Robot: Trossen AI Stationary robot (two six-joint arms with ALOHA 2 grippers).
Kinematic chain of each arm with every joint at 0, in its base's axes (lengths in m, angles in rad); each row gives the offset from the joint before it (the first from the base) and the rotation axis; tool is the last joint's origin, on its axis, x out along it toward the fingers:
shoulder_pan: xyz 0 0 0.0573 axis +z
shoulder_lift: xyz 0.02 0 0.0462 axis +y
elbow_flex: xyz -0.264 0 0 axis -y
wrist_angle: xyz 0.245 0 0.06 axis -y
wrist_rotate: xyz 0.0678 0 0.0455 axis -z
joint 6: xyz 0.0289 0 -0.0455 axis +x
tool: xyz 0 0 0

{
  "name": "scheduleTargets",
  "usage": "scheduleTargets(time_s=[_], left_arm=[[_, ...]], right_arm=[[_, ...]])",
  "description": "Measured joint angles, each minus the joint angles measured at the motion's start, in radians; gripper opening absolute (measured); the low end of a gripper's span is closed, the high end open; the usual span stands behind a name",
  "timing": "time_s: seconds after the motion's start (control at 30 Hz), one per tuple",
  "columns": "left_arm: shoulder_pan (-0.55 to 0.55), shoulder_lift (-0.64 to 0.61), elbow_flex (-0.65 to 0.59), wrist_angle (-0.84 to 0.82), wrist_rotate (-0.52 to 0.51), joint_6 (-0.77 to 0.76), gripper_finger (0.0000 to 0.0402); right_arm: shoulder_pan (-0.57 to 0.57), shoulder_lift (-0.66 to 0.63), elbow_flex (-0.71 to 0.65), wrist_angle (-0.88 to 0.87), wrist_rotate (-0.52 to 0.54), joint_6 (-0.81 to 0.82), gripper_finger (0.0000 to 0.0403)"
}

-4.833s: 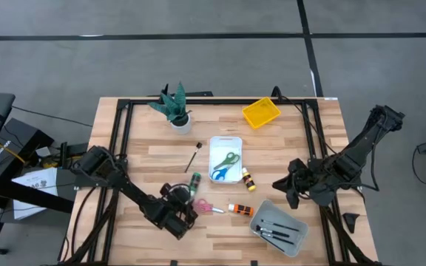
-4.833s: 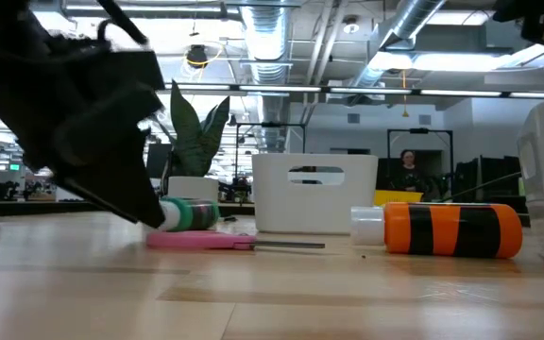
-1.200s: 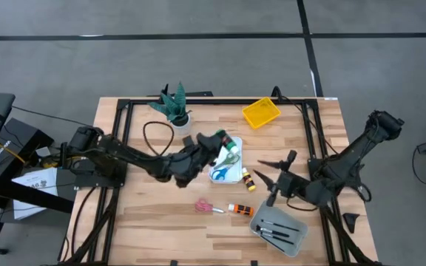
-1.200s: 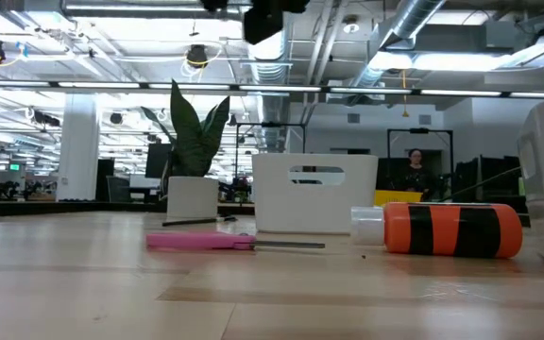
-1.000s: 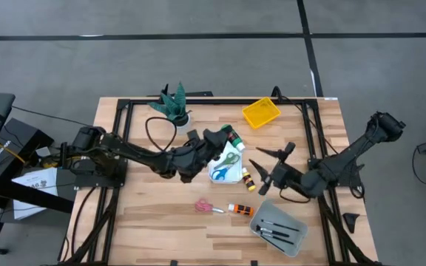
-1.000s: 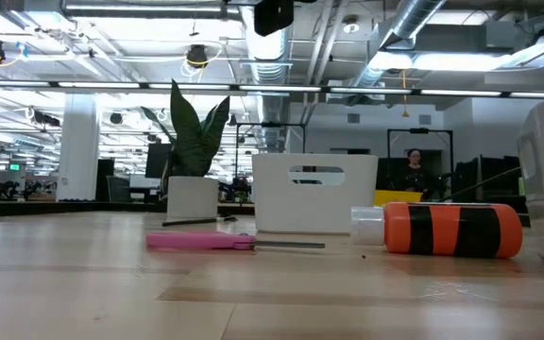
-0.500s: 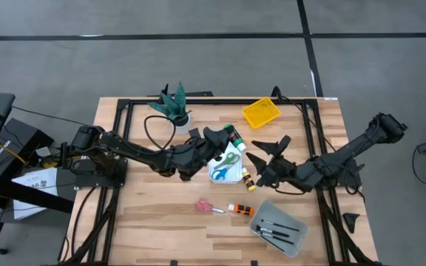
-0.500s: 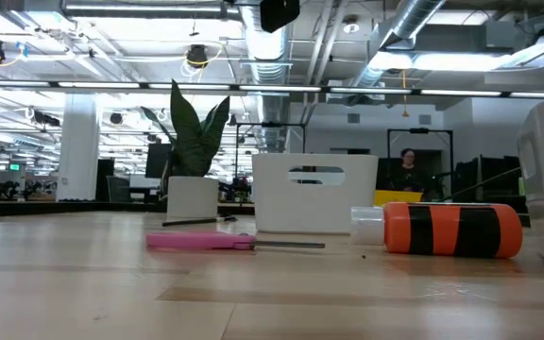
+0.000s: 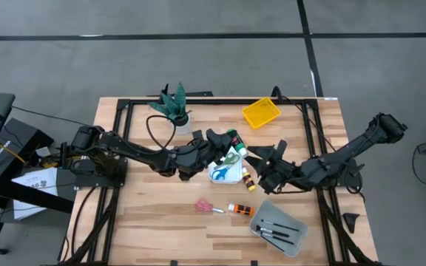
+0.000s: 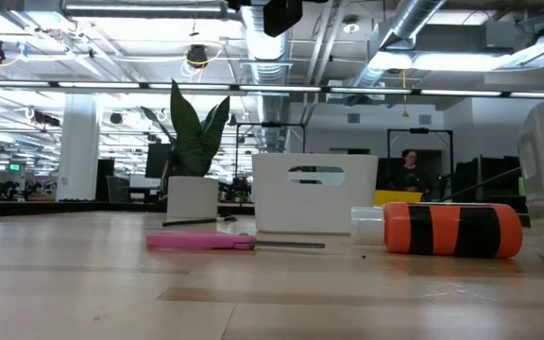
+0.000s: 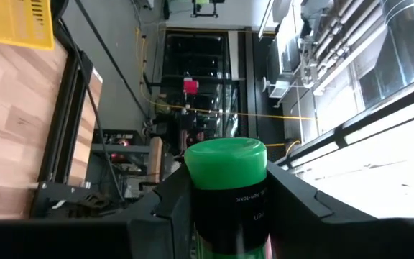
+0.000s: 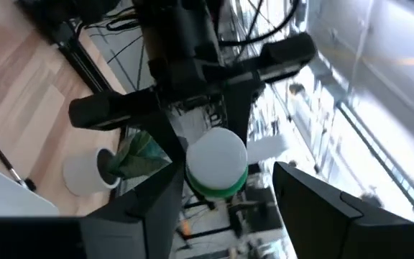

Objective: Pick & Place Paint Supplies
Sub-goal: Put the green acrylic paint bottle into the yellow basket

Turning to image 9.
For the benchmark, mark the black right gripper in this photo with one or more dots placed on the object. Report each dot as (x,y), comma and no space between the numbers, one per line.
(283,175)

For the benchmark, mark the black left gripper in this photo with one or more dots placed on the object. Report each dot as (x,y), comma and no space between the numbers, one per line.
(192,159)

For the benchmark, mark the green paint bottle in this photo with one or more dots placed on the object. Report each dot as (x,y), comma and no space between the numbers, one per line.
(238,143)

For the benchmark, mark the yellow paint bottle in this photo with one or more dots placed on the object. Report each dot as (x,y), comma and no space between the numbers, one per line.
(249,181)

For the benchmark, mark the orange paint bottle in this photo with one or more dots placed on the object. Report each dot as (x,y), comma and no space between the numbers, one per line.
(244,210)

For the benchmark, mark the thick black paintbrush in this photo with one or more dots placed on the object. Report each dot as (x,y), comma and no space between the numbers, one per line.
(277,233)

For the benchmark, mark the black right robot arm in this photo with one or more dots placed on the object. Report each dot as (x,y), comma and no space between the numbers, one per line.
(346,155)

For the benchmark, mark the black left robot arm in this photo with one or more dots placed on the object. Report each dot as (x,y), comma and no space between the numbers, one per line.
(131,149)

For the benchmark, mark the white plastic bin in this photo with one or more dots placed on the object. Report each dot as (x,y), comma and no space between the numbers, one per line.
(235,177)

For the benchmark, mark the yellow mesh basket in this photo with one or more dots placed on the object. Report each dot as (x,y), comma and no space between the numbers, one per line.
(261,112)

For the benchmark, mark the grey plastic bin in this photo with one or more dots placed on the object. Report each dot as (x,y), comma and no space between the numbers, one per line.
(272,213)

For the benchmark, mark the green plant in white pot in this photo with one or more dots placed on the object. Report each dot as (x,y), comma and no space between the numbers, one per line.
(178,107)

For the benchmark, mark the white label sticker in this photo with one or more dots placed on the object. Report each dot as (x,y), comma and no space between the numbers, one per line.
(331,98)

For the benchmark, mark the small black table clamp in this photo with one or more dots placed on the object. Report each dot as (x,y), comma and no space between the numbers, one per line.
(174,263)
(253,263)

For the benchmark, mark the white paper sheet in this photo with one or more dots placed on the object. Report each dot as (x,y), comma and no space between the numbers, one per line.
(28,179)

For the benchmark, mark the black equipment box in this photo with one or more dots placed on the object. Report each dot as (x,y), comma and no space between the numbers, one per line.
(6,147)

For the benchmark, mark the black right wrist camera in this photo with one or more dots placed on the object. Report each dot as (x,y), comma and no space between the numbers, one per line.
(282,147)

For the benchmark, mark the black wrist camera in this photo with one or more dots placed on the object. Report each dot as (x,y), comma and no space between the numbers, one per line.
(282,147)
(197,135)

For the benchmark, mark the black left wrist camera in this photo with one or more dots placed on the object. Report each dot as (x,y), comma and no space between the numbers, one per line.
(197,135)

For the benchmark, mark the black aluminium table frame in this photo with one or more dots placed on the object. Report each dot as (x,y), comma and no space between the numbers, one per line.
(228,100)

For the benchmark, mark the black triangular bracket piece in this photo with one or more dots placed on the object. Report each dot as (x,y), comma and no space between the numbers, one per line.
(351,221)

